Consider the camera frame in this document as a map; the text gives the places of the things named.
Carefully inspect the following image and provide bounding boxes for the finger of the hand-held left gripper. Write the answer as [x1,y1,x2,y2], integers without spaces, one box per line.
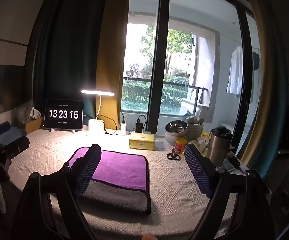
[0,121,28,144]
[0,136,30,166]

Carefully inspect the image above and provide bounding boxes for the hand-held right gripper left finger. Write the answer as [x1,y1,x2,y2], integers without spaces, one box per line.
[11,144,102,240]

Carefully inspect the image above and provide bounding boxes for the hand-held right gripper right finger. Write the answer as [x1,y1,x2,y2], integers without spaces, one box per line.
[184,144,276,240]

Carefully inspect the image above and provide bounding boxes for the purple and grey towel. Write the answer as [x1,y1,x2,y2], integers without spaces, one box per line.
[68,147,152,215]

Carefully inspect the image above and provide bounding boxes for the clear plastic bag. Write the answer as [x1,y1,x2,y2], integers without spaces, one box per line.
[13,100,36,129]

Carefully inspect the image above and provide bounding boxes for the cardboard box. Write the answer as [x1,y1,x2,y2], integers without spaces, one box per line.
[26,117,44,133]

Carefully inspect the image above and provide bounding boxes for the white knitted tablecloth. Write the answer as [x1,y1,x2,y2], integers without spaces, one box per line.
[0,127,251,232]

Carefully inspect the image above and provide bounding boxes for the white paper roll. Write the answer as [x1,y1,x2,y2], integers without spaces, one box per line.
[196,137,210,153]

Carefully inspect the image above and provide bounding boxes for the black scissors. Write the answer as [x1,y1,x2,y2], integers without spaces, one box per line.
[167,147,181,161]

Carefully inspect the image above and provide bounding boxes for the yellow can with red label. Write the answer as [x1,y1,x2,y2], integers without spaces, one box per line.
[175,138,188,155]

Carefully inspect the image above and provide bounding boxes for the steel thermos bottle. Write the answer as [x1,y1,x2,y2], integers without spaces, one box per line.
[207,127,232,167]

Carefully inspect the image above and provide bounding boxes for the black remote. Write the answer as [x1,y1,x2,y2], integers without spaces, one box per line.
[227,155,245,173]

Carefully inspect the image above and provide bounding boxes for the white plastic basket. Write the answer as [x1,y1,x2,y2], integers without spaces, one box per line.
[184,116,205,142]

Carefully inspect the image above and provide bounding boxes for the white desk lamp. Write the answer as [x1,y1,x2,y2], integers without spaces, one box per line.
[81,89,116,137]

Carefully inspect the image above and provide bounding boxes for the steel bowl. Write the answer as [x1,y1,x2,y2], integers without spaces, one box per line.
[165,121,188,146]

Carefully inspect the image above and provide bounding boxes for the black tablet with clock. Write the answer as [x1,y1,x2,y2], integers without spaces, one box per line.
[44,99,84,130]

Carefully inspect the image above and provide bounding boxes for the yellow tissue box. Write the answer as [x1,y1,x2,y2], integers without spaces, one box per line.
[129,132,155,150]

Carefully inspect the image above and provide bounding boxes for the balcony drying rack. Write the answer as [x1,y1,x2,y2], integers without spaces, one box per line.
[187,85,209,107]

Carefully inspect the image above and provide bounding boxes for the white hanging shirt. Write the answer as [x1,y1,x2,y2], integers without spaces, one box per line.
[226,46,244,95]

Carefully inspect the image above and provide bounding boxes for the dark green curtain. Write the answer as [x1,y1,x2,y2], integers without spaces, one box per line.
[26,0,111,122]

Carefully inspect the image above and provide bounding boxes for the yellow and teal curtain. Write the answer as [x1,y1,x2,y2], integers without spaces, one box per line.
[238,0,289,173]

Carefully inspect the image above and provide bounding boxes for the dark teal hanging garment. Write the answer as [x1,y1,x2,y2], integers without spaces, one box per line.
[251,51,260,70]

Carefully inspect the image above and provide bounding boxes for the black cable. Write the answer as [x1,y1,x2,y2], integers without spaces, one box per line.
[84,111,147,135]

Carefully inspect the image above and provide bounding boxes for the black window frame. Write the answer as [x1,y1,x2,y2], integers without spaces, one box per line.
[147,0,250,155]

